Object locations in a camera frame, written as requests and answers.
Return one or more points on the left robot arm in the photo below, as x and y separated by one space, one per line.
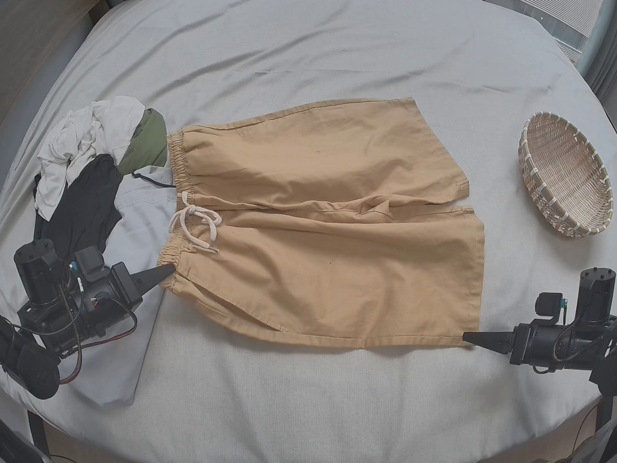
36 273

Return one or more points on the black garment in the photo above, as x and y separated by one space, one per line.
82 205

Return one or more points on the white garment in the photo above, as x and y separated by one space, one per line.
86 133

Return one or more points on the green garment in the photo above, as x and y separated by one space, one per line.
149 142

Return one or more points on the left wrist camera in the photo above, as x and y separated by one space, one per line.
89 263

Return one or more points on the bed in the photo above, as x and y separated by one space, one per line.
313 41

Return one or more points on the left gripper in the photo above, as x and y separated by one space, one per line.
103 302

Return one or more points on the tan shorts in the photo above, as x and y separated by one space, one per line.
313 210

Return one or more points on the round woven basket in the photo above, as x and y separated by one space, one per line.
564 176

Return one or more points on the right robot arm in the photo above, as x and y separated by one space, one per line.
597 292

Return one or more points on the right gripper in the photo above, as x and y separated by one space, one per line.
540 345

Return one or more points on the pale blue garment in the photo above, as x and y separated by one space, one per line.
140 229

